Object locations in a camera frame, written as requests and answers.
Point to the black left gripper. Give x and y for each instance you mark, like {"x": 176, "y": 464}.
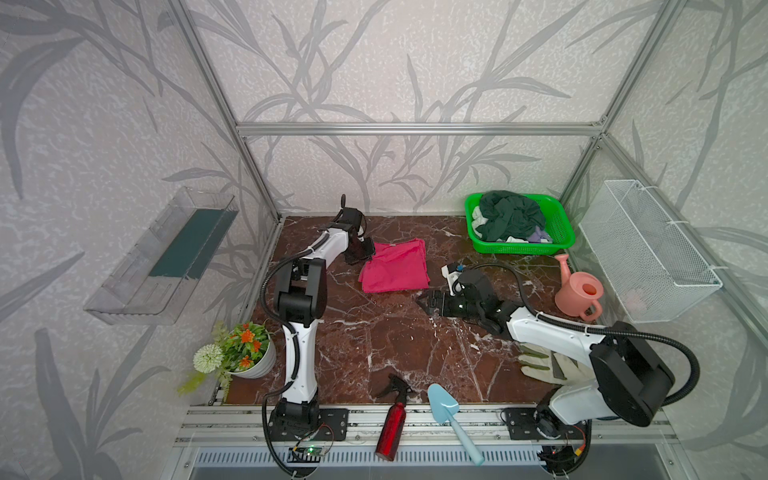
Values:
{"x": 362, "y": 248}

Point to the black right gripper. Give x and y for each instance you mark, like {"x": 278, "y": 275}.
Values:
{"x": 453, "y": 303}

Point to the magenta t-shirt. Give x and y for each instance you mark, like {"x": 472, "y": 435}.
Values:
{"x": 396, "y": 267}

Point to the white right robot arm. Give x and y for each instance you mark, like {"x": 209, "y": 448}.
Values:
{"x": 624, "y": 376}

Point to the white garment in basket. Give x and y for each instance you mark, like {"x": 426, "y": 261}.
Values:
{"x": 477, "y": 221}

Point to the light blue garden trowel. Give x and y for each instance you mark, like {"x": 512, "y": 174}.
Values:
{"x": 444, "y": 407}

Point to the dark green t-shirt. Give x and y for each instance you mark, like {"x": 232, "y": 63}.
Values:
{"x": 510, "y": 215}

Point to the lavender garment in basket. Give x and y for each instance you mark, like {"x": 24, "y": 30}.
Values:
{"x": 539, "y": 236}

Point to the white green gardening glove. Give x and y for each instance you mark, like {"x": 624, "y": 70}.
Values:
{"x": 550, "y": 367}

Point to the white flower pot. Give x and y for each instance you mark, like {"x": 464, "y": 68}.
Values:
{"x": 262, "y": 367}

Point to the pink watering can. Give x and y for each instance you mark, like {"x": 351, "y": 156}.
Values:
{"x": 580, "y": 293}

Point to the green plastic laundry basket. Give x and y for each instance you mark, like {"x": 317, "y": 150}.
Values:
{"x": 557, "y": 226}

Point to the red spray bottle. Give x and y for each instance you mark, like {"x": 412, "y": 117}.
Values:
{"x": 389, "y": 439}

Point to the artificial flower bouquet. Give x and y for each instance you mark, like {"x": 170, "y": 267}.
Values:
{"x": 231, "y": 350}

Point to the clear plastic wall shelf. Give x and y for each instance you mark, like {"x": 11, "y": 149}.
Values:
{"x": 156, "y": 279}

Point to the white wire mesh basket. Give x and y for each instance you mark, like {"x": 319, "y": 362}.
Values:
{"x": 655, "y": 271}

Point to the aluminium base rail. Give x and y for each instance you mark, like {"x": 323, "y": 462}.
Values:
{"x": 233, "y": 436}

